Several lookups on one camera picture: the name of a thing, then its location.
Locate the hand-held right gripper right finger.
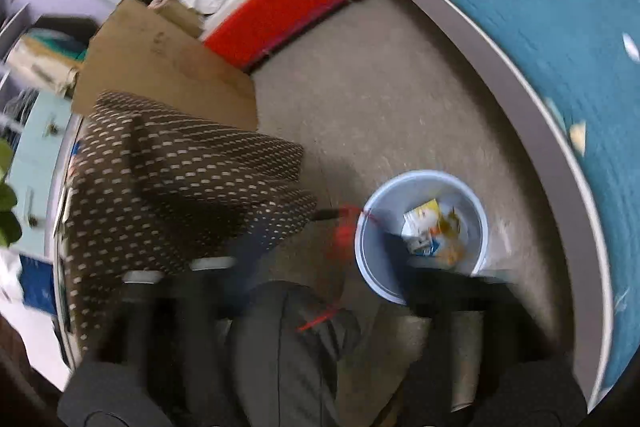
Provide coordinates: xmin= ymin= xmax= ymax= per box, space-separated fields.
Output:
xmin=383 ymin=231 xmax=527 ymax=414

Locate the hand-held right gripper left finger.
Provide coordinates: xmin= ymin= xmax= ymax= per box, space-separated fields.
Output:
xmin=122 ymin=224 xmax=282 ymax=409

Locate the white orange plastic bag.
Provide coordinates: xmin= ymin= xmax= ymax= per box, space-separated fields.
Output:
xmin=433 ymin=207 xmax=471 ymax=269

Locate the pale blue trash bin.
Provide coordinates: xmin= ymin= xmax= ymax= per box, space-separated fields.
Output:
xmin=354 ymin=170 xmax=490 ymax=307

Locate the person's grey trouser leg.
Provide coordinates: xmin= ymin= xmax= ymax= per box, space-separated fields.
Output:
xmin=229 ymin=279 xmax=367 ymax=427

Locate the brown polka dot tablecloth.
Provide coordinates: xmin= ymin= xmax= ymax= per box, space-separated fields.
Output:
xmin=61 ymin=89 xmax=320 ymax=360

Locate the white low cabinet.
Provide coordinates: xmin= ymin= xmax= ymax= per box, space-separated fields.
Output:
xmin=15 ymin=297 xmax=76 ymax=390

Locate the blue shopping bag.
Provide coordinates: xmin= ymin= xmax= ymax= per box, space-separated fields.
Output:
xmin=19 ymin=254 xmax=65 ymax=309

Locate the green leafy decoration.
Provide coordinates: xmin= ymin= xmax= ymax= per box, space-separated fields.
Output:
xmin=0 ymin=140 xmax=24 ymax=250

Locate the light blue drawer cabinet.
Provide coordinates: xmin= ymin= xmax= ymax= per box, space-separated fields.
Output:
xmin=9 ymin=94 xmax=83 ymax=258

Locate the large cardboard box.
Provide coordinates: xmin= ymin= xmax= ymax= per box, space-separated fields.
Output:
xmin=70 ymin=0 xmax=261 ymax=134

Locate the blue printed bedsheet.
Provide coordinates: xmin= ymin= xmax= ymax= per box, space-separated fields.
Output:
xmin=320 ymin=0 xmax=640 ymax=398

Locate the green hanging garment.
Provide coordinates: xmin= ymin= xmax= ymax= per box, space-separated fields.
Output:
xmin=27 ymin=32 xmax=90 ymax=62

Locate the black hanging garment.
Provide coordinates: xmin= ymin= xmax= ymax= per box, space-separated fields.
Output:
xmin=31 ymin=16 xmax=101 ymax=42

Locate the red string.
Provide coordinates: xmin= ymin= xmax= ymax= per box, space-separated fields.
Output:
xmin=298 ymin=205 xmax=381 ymax=334

